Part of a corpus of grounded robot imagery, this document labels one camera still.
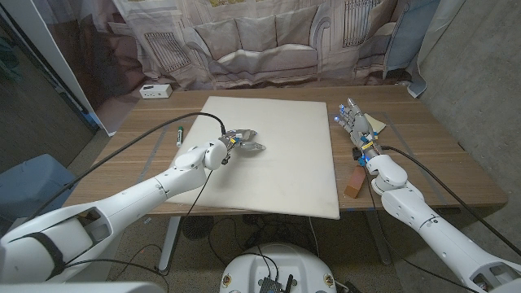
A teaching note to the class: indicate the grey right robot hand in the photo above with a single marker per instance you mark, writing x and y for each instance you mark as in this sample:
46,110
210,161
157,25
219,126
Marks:
360,126

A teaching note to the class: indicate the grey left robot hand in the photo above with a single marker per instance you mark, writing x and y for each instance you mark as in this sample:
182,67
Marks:
244,140

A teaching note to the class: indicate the white memory foam pad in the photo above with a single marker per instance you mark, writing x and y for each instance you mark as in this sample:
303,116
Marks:
293,171

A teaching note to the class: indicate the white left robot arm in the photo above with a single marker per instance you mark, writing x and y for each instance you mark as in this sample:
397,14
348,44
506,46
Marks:
134,199

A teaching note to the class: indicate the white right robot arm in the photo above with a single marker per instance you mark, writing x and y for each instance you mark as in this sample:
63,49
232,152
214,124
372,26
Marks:
439,236

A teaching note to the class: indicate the brown wooden block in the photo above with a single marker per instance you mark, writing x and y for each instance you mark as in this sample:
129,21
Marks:
355,183

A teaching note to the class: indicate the green capped marker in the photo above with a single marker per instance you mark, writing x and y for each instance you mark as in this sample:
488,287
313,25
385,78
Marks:
180,136

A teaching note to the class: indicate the round black fan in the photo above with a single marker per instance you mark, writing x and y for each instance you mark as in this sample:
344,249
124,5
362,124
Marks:
195,227

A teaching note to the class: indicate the printed living room backdrop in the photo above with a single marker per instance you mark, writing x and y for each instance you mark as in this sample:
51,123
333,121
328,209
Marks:
260,40

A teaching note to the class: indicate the white power outlet box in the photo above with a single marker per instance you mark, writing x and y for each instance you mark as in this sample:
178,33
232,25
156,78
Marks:
155,91

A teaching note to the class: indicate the grey table leg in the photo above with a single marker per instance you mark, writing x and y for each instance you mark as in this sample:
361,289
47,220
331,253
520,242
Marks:
378,240

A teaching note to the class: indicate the white robot torso base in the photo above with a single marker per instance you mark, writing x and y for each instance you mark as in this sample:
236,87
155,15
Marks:
244,264

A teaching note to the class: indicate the white table leg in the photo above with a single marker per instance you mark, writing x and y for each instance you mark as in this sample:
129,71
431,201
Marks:
169,244

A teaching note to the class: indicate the black module with antenna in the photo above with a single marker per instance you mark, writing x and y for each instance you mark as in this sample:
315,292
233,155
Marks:
270,285

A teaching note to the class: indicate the white board panel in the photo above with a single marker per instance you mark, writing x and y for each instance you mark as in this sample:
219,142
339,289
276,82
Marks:
53,53

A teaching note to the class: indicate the blue grey plastic container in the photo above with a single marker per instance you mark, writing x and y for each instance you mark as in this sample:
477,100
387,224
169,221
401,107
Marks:
32,183

